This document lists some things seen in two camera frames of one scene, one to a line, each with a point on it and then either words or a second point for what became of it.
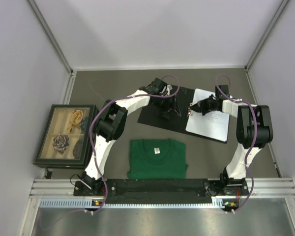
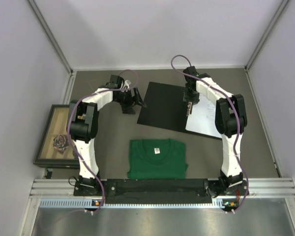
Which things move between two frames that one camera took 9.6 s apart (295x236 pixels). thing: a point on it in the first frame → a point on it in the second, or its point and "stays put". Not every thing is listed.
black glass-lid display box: (65, 141) stays put
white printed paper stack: (215, 125) stays put
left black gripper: (168, 107) → (127, 108)
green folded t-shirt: (155, 159) stays put
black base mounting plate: (160, 191) stays put
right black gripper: (200, 107) → (194, 100)
